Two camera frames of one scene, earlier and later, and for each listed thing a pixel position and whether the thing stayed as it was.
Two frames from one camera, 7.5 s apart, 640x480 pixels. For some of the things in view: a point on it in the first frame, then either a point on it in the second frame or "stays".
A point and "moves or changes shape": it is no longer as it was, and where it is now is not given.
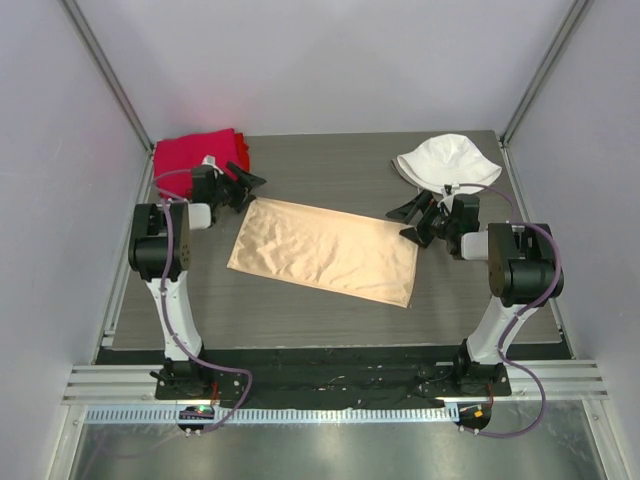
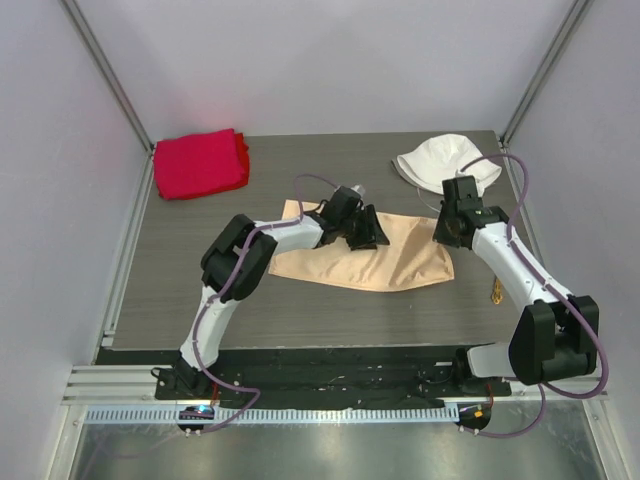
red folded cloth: x=174 y=159 stays
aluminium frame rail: x=137 y=384 stays
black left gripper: x=242 y=199 -> x=370 y=233
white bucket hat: x=445 y=159 stays
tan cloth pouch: x=329 y=250 moves or changes shape
